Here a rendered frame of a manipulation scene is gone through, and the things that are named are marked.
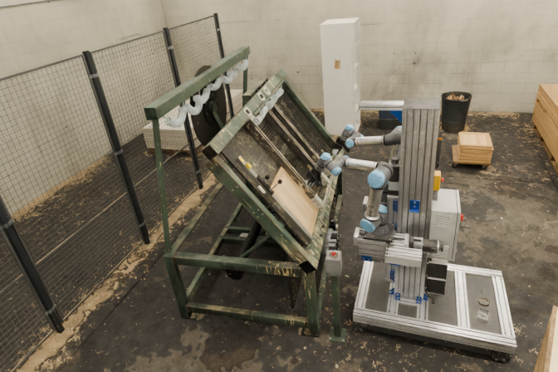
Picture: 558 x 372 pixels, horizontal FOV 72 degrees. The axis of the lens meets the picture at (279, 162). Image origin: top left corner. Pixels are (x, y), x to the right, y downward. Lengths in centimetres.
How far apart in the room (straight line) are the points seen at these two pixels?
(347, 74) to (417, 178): 429
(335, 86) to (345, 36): 91
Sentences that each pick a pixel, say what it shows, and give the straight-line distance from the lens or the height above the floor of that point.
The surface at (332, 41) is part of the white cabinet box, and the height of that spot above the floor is 177.
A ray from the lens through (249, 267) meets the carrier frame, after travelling 341.
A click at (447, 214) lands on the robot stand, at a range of 321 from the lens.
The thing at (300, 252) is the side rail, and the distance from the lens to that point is 314.
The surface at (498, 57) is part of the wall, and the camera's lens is 849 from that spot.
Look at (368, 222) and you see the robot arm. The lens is 297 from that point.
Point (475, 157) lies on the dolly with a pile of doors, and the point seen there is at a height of 21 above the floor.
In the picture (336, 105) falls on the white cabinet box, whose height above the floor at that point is 59.
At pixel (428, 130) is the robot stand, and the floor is 187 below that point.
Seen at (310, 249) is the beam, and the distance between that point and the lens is 327.
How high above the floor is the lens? 300
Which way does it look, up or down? 27 degrees down
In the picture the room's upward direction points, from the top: 7 degrees counter-clockwise
